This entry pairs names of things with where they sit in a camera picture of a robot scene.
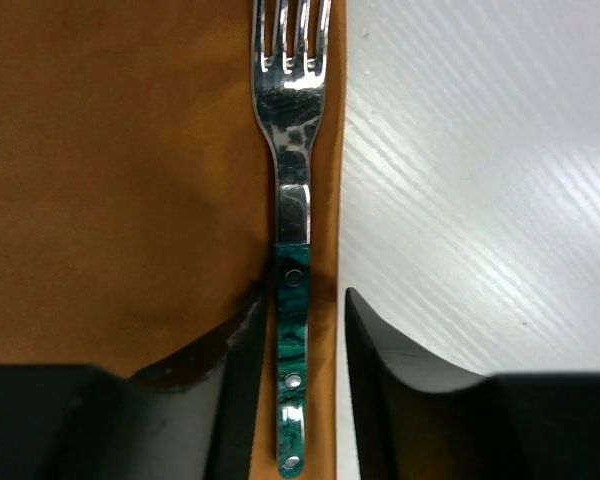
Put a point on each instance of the green handled steel fork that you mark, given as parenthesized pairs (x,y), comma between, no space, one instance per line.
(288,84)

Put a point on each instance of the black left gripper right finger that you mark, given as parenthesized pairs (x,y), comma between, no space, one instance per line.
(419,416)

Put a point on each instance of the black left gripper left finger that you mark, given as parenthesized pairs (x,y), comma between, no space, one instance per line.
(190,415)

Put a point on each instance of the orange cloth napkin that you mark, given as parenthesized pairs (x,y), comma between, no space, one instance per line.
(137,195)

